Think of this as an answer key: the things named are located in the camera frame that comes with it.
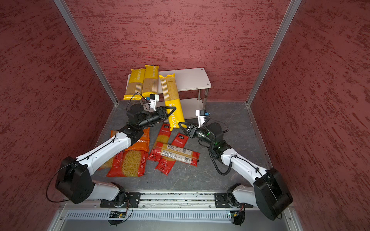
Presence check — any right corner aluminium post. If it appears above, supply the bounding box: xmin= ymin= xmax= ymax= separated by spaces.
xmin=246 ymin=0 xmax=302 ymax=107

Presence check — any aluminium rail front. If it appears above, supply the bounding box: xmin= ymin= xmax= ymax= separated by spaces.
xmin=59 ymin=190 xmax=294 ymax=211

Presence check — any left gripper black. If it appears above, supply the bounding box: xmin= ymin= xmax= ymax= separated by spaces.
xmin=138 ymin=105 xmax=176 ymax=129

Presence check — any corner aluminium post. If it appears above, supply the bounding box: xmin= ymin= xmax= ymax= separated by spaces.
xmin=246 ymin=0 xmax=302 ymax=107
xmin=54 ymin=0 xmax=119 ymax=106

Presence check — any left corner aluminium post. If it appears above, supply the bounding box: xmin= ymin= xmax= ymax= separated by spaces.
xmin=54 ymin=0 xmax=119 ymax=106

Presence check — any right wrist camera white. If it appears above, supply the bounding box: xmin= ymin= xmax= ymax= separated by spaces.
xmin=195 ymin=109 xmax=210 ymax=128

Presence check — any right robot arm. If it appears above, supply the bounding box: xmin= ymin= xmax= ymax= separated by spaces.
xmin=179 ymin=122 xmax=293 ymax=220

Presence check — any clear labelled spaghetti bag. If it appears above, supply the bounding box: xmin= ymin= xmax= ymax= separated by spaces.
xmin=156 ymin=143 xmax=199 ymax=167

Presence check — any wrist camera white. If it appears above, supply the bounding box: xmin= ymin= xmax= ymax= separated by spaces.
xmin=145 ymin=94 xmax=160 ymax=111
xmin=195 ymin=109 xmax=210 ymax=128

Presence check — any red macaroni bag large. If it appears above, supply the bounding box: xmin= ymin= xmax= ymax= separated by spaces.
xmin=107 ymin=150 xmax=148 ymax=178

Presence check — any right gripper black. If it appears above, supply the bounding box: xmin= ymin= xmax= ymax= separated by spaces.
xmin=179 ymin=122 xmax=215 ymax=146

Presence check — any red macaroni bag small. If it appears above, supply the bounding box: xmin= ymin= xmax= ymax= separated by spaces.
xmin=99 ymin=157 xmax=115 ymax=170

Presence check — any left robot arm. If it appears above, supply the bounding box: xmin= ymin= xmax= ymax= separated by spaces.
xmin=54 ymin=104 xmax=176 ymax=206

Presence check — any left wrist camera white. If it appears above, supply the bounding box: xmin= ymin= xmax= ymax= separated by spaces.
xmin=145 ymin=94 xmax=160 ymax=111

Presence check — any red spaghetti bag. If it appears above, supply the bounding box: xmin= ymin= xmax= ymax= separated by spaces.
xmin=155 ymin=133 xmax=189 ymax=175
xmin=148 ymin=123 xmax=172 ymax=162

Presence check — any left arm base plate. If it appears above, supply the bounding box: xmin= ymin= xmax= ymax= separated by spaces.
xmin=100 ymin=192 xmax=142 ymax=209

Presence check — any yellow spaghetti bag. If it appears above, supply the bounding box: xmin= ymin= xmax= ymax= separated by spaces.
xmin=141 ymin=65 xmax=159 ymax=97
xmin=159 ymin=74 xmax=185 ymax=131
xmin=123 ymin=68 xmax=145 ymax=101

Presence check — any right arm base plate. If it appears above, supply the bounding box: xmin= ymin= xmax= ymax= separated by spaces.
xmin=214 ymin=192 xmax=253 ymax=209

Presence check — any orange pastatime macaroni bag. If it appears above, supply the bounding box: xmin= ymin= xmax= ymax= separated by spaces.
xmin=107 ymin=129 xmax=150 ymax=152

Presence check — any white two-tier shelf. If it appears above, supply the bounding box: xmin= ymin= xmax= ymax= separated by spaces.
xmin=125 ymin=67 xmax=212 ymax=126

